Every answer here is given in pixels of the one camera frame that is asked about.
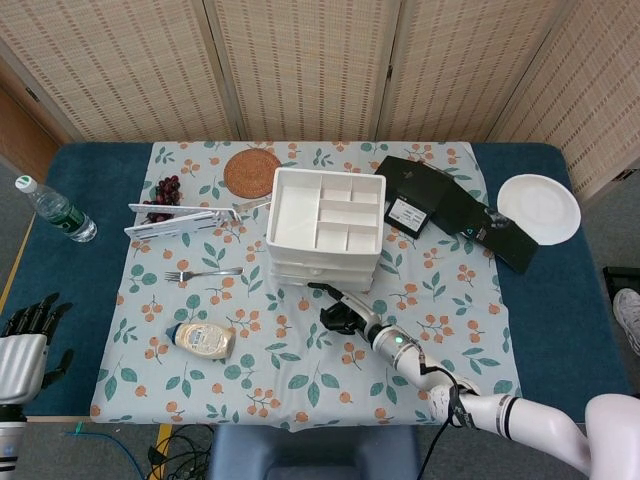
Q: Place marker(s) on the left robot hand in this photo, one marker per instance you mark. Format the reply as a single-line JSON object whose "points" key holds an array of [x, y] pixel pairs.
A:
{"points": [[20, 360]]}

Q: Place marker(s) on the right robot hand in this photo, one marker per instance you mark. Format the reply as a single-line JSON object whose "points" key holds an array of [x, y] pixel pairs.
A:
{"points": [[355, 315]]}

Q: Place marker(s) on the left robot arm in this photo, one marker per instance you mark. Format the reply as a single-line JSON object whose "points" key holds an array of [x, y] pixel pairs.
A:
{"points": [[10, 440]]}

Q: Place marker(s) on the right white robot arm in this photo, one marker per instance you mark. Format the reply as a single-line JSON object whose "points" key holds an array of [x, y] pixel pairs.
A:
{"points": [[530, 417]]}

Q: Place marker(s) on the clear shallow drawer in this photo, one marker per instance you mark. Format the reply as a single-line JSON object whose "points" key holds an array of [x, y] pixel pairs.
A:
{"points": [[320, 268], [320, 255]]}

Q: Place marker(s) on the floral orange leaf tablecloth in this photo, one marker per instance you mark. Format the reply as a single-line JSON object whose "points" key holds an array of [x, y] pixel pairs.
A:
{"points": [[300, 380]]}

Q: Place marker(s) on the blue table cover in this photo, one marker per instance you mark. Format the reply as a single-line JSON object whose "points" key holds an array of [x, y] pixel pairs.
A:
{"points": [[75, 280]]}

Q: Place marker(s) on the black box with white label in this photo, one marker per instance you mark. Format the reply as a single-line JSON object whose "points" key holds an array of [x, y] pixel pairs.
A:
{"points": [[407, 216]]}

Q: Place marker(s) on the silver metal fork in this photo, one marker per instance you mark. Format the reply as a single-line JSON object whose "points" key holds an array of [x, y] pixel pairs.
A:
{"points": [[220, 273]]}

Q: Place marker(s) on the blue chair seat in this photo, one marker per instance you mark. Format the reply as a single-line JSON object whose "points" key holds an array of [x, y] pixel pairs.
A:
{"points": [[310, 455]]}

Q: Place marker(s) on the large black box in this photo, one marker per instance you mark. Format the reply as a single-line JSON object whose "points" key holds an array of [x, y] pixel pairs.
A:
{"points": [[440, 190]]}

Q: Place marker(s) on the mayonnaise squeeze bottle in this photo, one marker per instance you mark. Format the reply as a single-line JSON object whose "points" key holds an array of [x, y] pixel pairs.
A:
{"points": [[205, 340]]}

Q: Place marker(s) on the clear plastic water bottle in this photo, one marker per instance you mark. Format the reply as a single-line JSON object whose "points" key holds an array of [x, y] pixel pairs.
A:
{"points": [[60, 212]]}

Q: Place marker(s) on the long black printed box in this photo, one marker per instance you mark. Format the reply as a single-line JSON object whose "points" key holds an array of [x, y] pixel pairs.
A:
{"points": [[505, 240]]}

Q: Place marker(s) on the round brown woven coaster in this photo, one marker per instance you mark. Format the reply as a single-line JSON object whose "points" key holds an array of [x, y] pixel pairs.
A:
{"points": [[247, 172]]}

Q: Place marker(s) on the white folding stand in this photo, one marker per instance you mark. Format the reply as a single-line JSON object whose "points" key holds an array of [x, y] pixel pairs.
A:
{"points": [[175, 212]]}

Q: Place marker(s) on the white round plate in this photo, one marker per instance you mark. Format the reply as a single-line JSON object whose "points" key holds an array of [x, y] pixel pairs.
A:
{"points": [[537, 210]]}

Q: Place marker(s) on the dark red grape bunch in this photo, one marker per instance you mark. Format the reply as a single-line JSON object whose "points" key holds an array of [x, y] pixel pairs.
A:
{"points": [[167, 190]]}

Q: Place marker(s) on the brown wooden door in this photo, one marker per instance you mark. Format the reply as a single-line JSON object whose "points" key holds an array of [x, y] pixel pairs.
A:
{"points": [[20, 130]]}

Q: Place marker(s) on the beige woven folding screen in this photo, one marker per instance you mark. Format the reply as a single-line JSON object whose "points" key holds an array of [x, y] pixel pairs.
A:
{"points": [[310, 70]]}

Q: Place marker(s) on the white sneaker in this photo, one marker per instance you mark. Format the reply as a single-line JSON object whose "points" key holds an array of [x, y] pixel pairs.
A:
{"points": [[629, 315]]}

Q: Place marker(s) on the white drawer organizer frame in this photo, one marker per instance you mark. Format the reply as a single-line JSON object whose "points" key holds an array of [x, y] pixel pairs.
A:
{"points": [[292, 200]]}

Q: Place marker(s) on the black metal frame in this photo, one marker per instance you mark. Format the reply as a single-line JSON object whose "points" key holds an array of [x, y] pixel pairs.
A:
{"points": [[620, 275]]}

